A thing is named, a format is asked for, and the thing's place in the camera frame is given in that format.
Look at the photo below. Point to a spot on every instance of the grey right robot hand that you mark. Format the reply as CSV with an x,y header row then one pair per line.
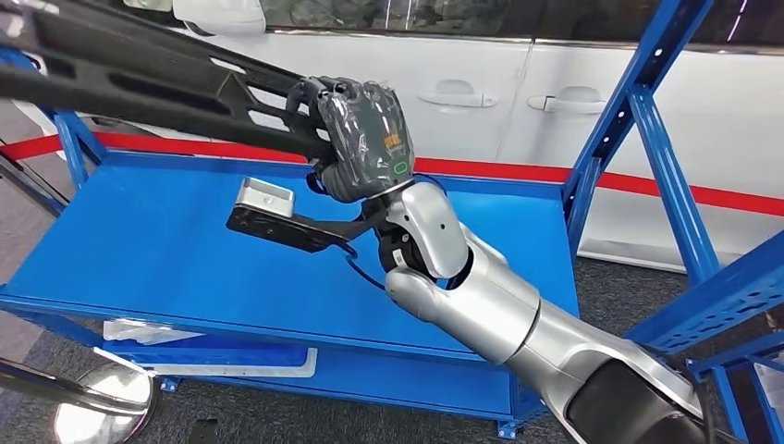
x,y
367,141

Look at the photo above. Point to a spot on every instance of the long black plastic part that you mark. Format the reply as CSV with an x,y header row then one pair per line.
x,y
61,92

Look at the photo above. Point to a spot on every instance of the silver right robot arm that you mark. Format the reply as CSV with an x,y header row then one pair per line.
x,y
490,300

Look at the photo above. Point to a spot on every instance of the blue metal shelf rack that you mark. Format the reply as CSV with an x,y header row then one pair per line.
x,y
153,257

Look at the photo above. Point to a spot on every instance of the red barrier belt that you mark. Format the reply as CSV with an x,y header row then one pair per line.
x,y
490,170

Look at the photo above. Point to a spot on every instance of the white car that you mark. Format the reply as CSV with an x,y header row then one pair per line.
x,y
465,58

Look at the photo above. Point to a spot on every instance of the blue plastic crate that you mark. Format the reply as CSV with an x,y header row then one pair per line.
x,y
245,356

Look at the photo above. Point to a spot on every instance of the translucent white plastic bin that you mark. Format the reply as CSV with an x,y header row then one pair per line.
x,y
141,334

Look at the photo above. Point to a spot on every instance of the small black flat plate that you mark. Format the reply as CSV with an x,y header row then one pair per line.
x,y
203,432

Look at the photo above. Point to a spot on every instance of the chrome stanchion with dark head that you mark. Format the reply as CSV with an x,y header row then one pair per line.
x,y
30,184

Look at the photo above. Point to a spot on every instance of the chrome stanchion with chrome base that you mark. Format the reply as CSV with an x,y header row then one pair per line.
x,y
104,404

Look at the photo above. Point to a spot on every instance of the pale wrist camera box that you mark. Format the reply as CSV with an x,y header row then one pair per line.
x,y
266,196

